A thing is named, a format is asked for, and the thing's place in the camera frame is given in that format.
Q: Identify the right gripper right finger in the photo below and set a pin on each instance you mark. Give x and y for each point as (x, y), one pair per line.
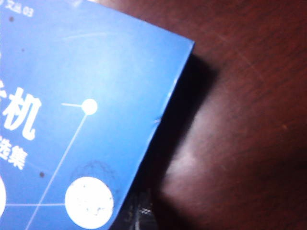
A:
(145, 213)

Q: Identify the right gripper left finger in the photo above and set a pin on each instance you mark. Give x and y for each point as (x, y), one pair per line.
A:
(131, 215)

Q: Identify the blue paperback book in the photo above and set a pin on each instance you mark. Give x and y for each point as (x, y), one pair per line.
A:
(84, 83)

